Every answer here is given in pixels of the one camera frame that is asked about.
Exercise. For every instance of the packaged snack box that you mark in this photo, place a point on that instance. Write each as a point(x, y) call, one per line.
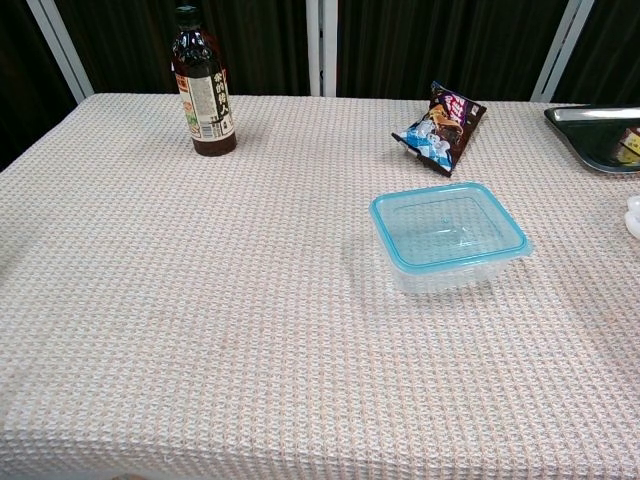
point(631, 147)

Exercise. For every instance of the black curtain panel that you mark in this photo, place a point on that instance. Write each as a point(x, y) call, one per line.
point(20, 75)
point(612, 50)
point(130, 45)
point(430, 40)

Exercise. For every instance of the clear plastic container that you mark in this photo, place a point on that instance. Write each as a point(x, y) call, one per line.
point(440, 277)

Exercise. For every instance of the white flower-shaped palette dish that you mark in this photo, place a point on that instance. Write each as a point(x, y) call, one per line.
point(635, 212)

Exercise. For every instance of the blue container lid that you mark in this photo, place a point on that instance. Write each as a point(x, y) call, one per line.
point(395, 250)

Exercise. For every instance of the rectangular steel tray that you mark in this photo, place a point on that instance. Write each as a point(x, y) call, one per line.
point(585, 132)

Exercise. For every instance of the dark blue snack bag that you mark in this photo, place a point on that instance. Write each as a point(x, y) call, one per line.
point(440, 132)

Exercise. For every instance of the white metal frame post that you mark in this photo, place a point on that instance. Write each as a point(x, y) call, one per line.
point(321, 47)
point(562, 50)
point(62, 47)

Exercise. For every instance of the pink white woven tablecloth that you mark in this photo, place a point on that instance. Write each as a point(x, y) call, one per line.
point(210, 310)

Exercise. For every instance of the dark sauce bottle with label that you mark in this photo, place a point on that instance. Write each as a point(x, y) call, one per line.
point(205, 115)

